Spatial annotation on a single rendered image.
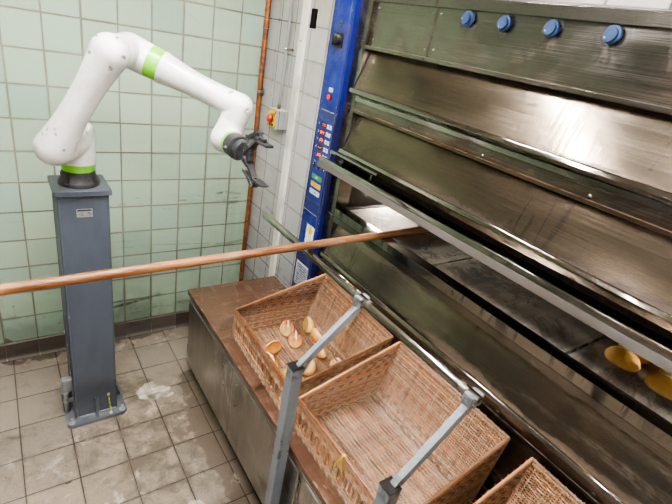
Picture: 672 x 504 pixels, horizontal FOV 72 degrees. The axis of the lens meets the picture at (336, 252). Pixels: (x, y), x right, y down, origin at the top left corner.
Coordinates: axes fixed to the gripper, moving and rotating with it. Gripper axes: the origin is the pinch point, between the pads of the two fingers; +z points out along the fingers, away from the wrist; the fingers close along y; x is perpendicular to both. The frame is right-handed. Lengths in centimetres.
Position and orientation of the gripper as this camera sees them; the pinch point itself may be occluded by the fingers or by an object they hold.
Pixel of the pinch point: (265, 166)
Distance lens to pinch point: 159.5
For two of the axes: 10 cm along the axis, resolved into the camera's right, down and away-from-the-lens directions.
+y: -1.8, 8.9, 4.2
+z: 5.7, 4.4, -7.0
